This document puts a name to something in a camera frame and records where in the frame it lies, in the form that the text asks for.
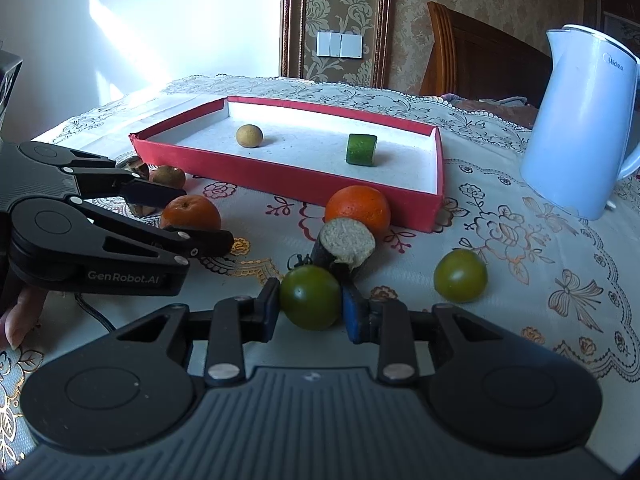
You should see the small orange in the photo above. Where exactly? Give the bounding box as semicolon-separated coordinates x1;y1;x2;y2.
160;195;222;231

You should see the wooden bed headboard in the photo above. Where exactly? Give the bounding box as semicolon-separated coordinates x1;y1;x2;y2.
419;1;553;108

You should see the tan longan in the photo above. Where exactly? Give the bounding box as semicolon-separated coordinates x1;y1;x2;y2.
235;124;264;149

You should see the green tomato with stem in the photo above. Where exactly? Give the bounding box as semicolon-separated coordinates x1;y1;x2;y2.
279;257;343;332

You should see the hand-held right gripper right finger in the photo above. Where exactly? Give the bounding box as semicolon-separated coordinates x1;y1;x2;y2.
341;280;513;383

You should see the person's left hand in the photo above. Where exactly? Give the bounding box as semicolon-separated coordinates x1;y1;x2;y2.
0;287;48;351

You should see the thick sugarcane piece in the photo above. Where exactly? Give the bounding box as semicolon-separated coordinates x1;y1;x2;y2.
310;217;376;281

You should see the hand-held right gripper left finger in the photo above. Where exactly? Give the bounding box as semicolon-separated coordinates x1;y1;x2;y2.
117;277;282;386

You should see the large orange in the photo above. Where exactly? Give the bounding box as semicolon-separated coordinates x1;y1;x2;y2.
324;185;392;238

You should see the red cardboard tray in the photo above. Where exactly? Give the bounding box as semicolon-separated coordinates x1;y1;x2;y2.
130;95;446;233

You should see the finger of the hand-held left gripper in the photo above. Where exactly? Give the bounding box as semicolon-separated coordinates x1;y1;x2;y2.
82;199;235;267
67;151;189;210

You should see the white wall light switch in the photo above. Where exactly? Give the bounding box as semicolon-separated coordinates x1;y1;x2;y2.
316;30;364;59

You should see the green cucumber piece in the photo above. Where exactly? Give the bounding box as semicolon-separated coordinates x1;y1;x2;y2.
346;133;379;167

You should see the wooden wardrobe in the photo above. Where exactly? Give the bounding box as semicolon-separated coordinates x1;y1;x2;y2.
584;0;640;61

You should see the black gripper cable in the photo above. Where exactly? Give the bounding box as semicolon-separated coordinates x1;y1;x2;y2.
74;293;119;334

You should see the white electric kettle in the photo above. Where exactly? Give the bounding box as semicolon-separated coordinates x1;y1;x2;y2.
519;24;640;221

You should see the wooden wall panel frame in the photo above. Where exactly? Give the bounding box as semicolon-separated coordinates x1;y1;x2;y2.
280;0;396;88

